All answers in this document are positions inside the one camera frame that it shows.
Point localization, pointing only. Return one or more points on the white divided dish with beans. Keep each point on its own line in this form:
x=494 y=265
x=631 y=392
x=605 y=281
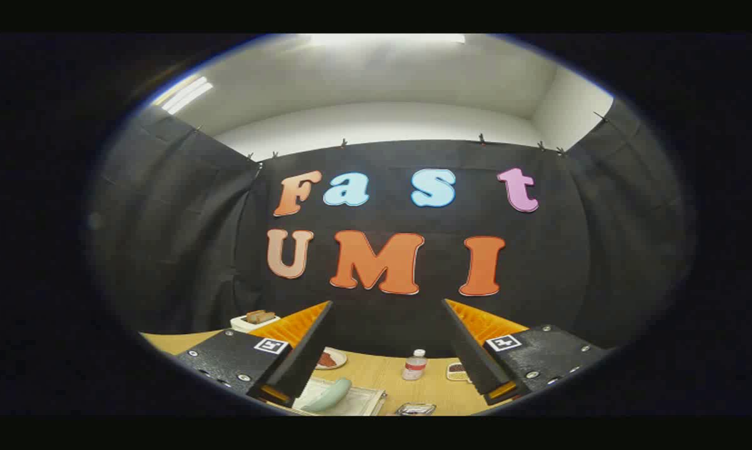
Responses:
x=457 y=372

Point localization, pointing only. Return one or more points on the white plate with meat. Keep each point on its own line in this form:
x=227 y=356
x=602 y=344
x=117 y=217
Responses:
x=337 y=362

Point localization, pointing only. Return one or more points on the light green plate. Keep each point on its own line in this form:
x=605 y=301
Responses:
x=329 y=397

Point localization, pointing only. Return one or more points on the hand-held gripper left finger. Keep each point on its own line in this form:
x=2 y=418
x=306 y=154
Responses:
x=300 y=362

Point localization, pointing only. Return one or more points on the ceiling light panel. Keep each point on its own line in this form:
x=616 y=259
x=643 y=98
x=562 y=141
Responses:
x=388 y=39
x=185 y=95

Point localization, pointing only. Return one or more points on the brown meat piece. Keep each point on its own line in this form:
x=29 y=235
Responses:
x=327 y=360

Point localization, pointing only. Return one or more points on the clear plastic water bottle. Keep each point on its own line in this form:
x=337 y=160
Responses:
x=414 y=367

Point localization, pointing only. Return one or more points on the brown bread slice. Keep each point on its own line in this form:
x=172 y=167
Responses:
x=260 y=316

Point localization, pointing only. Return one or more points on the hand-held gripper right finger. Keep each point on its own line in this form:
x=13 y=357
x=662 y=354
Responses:
x=476 y=356

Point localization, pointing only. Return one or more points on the white toaster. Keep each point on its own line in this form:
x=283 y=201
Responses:
x=244 y=324

